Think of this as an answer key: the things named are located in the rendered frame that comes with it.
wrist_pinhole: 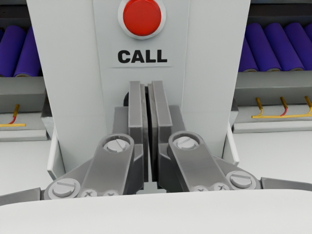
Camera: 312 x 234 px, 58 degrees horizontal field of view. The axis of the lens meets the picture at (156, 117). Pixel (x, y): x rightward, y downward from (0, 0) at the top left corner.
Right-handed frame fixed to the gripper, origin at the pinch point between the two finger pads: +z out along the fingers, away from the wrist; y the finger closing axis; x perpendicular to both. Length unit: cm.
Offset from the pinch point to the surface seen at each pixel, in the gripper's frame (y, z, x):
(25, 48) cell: -9.8, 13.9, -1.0
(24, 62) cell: -9.5, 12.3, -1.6
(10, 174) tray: -9.2, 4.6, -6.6
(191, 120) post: 2.4, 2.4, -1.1
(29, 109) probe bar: -8.9, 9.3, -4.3
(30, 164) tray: -8.0, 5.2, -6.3
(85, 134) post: -3.3, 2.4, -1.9
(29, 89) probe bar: -8.3, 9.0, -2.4
